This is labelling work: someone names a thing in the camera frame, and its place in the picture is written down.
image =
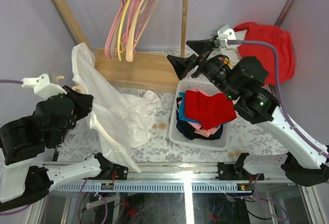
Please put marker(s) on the pile of folded clothes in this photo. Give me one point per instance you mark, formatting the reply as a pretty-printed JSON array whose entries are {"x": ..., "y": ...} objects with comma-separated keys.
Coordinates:
[{"x": 202, "y": 116}]

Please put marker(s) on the white front laundry basket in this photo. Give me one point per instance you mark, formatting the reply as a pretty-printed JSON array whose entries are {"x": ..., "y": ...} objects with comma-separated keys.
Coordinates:
[{"x": 177, "y": 137}]

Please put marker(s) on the yellow plastic hanger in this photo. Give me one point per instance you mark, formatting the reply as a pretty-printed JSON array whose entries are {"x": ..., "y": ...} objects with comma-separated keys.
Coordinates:
[{"x": 122, "y": 28}]

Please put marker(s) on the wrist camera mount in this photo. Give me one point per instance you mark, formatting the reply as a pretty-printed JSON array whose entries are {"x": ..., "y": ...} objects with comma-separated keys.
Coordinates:
[
  {"x": 224, "y": 35},
  {"x": 45, "y": 86}
]

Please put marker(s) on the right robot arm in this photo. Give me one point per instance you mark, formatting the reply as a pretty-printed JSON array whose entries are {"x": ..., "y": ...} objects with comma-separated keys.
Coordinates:
[{"x": 306, "y": 160}]

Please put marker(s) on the peach hanger on rack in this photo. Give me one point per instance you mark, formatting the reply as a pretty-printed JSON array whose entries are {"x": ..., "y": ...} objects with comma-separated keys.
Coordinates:
[{"x": 139, "y": 15}]

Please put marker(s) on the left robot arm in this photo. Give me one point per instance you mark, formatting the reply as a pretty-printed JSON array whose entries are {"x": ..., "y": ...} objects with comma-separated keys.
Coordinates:
[{"x": 22, "y": 140}]

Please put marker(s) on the aluminium rail frame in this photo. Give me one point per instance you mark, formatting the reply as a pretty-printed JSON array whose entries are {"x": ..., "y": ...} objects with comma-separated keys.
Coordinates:
[{"x": 175, "y": 177}]

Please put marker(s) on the wooden clothes rack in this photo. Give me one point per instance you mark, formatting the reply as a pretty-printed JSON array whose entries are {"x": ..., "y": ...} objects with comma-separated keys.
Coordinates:
[{"x": 147, "y": 70}]

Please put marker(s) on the peach plastic hanger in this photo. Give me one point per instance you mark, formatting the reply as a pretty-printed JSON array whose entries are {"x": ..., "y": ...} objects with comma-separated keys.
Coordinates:
[{"x": 77, "y": 88}]

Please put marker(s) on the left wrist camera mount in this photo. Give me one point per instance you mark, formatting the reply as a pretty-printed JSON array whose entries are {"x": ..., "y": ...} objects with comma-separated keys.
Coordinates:
[{"x": 45, "y": 86}]

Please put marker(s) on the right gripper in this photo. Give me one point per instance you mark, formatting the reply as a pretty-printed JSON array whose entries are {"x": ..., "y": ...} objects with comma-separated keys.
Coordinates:
[{"x": 183, "y": 65}]

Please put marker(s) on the white t shirt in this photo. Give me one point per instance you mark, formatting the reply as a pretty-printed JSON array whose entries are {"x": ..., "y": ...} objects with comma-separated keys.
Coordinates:
[{"x": 123, "y": 121}]

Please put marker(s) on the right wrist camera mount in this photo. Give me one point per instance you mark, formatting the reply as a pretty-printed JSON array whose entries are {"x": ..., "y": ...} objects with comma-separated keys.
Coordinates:
[{"x": 224, "y": 35}]

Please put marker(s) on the white laundry basket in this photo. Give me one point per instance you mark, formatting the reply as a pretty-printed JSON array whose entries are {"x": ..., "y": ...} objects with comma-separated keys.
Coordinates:
[
  {"x": 177, "y": 137},
  {"x": 231, "y": 52}
]

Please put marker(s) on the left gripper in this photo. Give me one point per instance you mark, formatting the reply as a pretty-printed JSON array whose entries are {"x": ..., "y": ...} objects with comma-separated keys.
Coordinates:
[{"x": 85, "y": 101}]

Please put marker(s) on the red t shirt on basket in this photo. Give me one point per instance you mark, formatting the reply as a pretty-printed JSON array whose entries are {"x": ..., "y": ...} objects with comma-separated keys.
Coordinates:
[{"x": 282, "y": 42}]

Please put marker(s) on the pink plastic hanger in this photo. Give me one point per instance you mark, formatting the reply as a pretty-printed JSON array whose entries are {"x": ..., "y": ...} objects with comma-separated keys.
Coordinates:
[{"x": 111, "y": 50}]

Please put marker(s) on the floral table cloth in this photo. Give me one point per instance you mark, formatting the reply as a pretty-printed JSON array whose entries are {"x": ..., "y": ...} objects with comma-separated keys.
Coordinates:
[{"x": 243, "y": 137}]

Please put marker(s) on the white back laundry basket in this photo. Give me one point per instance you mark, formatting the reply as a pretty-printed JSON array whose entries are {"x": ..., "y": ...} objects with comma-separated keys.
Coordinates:
[{"x": 231, "y": 52}]

